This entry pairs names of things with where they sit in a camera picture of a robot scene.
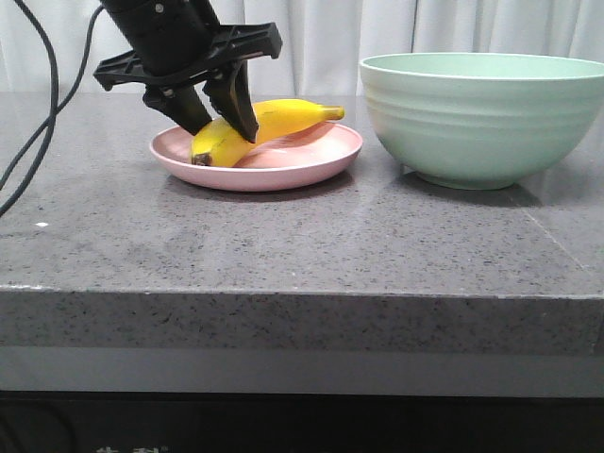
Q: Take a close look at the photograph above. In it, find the white curtain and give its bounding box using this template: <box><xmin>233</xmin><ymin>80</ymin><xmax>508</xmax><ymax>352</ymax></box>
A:
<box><xmin>1</xmin><ymin>0</ymin><xmax>603</xmax><ymax>98</ymax></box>

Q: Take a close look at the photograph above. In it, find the yellow banana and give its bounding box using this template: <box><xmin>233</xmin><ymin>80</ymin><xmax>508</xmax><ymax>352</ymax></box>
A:
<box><xmin>190</xmin><ymin>99</ymin><xmax>345</xmax><ymax>168</ymax></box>

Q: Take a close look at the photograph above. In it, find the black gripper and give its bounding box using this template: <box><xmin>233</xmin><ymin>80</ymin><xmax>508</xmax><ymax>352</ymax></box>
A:
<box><xmin>93</xmin><ymin>1</ymin><xmax>282</xmax><ymax>143</ymax></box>

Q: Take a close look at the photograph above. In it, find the green bowl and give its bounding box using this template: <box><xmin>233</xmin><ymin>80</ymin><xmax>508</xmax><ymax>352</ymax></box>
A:
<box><xmin>360</xmin><ymin>52</ymin><xmax>603</xmax><ymax>190</ymax></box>

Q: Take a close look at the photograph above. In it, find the pink plate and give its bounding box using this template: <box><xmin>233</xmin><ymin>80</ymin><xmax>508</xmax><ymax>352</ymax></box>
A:
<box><xmin>150</xmin><ymin>123</ymin><xmax>363</xmax><ymax>192</ymax></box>

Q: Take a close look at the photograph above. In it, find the thin black cable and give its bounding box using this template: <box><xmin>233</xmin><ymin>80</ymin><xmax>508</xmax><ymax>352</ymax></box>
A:
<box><xmin>0</xmin><ymin>3</ymin><xmax>105</xmax><ymax>191</ymax></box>

